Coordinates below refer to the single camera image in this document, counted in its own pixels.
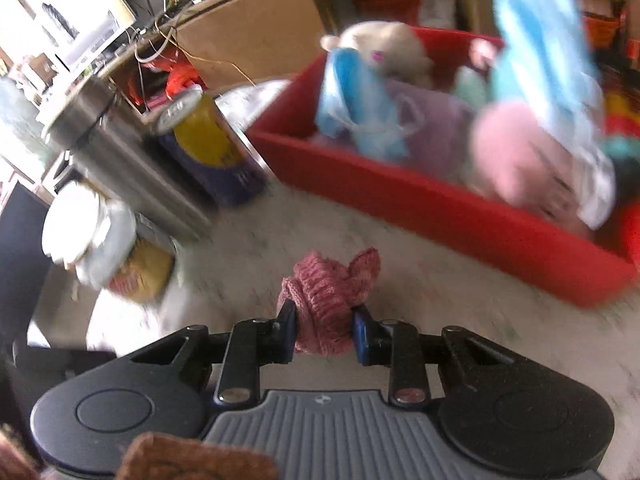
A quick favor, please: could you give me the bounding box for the coffee jar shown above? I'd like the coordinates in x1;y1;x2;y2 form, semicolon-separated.
42;187;176;303

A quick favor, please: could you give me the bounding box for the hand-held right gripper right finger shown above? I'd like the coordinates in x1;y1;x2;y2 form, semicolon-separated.
351;306;513;407

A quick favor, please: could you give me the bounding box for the blue and yellow can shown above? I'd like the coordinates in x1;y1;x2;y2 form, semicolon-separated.
155;85;268;208

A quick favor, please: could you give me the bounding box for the brown knitted cloth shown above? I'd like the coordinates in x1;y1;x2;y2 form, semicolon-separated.
0;422;281;480

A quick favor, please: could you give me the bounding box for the cream mouse plush toy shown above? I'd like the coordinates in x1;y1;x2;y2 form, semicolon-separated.
320;21;436;88

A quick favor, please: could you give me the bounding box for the blue dress pig plush toy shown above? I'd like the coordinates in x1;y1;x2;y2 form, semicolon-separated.
470;0;618;231

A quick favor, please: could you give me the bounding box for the white printed plastic bag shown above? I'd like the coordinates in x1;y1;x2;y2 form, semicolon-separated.
420;0;457;27

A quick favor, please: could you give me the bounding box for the green and white towel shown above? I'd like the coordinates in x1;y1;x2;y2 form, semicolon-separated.
452;67;493;111

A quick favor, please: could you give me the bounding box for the pink soft sock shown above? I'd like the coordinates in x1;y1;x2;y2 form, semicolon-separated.
276;247;383;358

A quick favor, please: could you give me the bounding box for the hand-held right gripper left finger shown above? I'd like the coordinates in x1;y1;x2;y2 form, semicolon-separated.
125;300;299;406

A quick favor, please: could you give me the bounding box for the red cardboard box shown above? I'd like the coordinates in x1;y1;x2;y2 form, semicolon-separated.
247;27;640;308

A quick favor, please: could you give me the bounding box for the steel container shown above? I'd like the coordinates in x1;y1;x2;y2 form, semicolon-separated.
42;77;216;241

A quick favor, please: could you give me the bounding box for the yellow cable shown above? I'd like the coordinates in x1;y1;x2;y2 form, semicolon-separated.
155;25;256;86

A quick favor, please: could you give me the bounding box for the orange plastic basket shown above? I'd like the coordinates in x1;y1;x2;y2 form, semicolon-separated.
585;10;626;51

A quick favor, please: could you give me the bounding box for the purple fuzzy sock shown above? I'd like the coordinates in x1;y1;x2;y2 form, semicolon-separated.
385;80;476;171

